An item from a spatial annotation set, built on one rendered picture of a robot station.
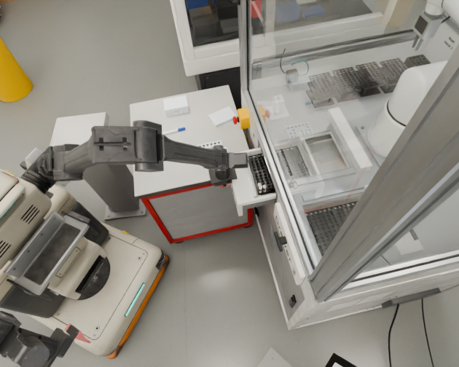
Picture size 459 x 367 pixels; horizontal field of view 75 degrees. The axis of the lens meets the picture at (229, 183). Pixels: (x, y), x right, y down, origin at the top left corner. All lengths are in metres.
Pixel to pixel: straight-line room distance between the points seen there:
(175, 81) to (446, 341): 2.84
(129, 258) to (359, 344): 1.39
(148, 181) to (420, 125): 1.25
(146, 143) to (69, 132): 1.23
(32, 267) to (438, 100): 1.11
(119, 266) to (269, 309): 0.92
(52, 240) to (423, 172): 1.06
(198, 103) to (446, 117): 1.49
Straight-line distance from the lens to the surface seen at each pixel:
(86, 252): 1.38
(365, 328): 2.07
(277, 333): 1.96
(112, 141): 0.67
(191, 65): 1.82
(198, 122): 1.65
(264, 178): 1.24
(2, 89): 3.61
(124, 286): 1.84
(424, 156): 0.40
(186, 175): 1.45
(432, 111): 0.39
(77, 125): 1.88
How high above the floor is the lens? 1.95
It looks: 58 degrees down
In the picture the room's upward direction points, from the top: 7 degrees counter-clockwise
